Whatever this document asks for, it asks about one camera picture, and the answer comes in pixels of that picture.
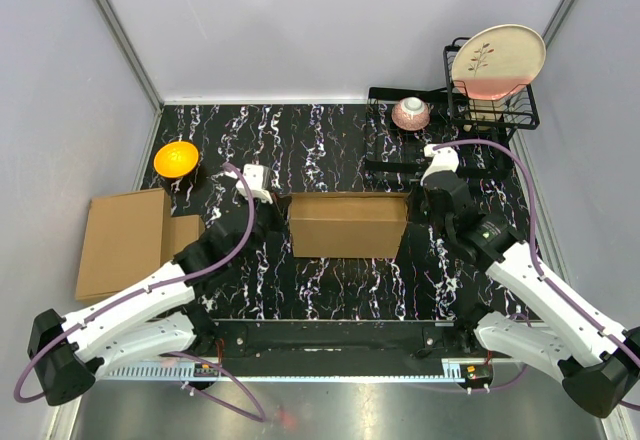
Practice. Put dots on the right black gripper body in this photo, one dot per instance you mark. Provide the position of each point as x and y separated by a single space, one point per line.
421 207

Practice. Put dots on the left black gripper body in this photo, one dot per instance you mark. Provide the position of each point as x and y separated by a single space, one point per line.
270 218

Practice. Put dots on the brown cardboard box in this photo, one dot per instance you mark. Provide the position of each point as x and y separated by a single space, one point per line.
128 237
347 225

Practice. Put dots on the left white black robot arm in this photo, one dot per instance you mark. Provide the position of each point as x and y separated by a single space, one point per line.
156 316

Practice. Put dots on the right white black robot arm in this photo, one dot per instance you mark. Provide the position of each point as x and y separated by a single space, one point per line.
594 358

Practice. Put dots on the closed brown cardboard box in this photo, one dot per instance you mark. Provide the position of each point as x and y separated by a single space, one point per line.
128 237

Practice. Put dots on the pink patterned ceramic bowl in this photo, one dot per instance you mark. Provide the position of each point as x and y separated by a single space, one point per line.
411 114

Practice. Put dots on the beige cup in rack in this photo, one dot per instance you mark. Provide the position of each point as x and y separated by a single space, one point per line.
484 113

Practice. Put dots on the orange bowl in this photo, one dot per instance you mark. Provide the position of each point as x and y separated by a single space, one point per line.
176 159

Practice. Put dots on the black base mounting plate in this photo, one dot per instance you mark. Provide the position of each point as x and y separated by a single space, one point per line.
245 338

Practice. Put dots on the beige plate with leaf pattern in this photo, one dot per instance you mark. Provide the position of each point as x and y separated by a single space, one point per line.
498 62

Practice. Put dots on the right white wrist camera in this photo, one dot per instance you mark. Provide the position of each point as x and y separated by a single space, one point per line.
443 159

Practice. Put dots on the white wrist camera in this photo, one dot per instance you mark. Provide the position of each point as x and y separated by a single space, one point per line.
258 179
443 159

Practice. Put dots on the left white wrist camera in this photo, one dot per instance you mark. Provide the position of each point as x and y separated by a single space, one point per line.
258 179

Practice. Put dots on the black wire dish rack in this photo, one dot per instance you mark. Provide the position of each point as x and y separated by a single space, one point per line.
391 150

